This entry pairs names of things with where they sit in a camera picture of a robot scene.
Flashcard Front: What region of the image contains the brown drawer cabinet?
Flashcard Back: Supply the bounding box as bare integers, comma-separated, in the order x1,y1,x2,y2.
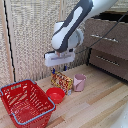
82,11,128,83

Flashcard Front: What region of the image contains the silver drawer handle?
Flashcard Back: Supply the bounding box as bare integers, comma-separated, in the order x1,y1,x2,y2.
89,33,120,43
95,54,121,67

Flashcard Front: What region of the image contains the woven bamboo screen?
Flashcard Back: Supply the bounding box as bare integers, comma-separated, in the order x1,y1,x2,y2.
0,0,91,88

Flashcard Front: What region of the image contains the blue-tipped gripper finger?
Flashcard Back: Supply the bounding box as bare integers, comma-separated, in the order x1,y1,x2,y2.
62,65,68,72
51,67,56,75

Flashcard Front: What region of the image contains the red plastic bowl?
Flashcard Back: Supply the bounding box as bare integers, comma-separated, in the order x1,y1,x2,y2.
45,87,67,105

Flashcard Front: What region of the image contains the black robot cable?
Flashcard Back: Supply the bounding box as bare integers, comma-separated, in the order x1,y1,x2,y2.
77,11,128,53

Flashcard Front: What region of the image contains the pink plastic cup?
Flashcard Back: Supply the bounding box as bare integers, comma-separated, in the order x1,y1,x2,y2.
72,73,88,93

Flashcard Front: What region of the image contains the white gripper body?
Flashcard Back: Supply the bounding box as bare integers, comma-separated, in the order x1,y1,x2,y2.
44,49,76,68

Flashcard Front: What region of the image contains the red shopping basket blue rim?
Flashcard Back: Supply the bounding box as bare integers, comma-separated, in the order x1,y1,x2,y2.
0,79,57,128

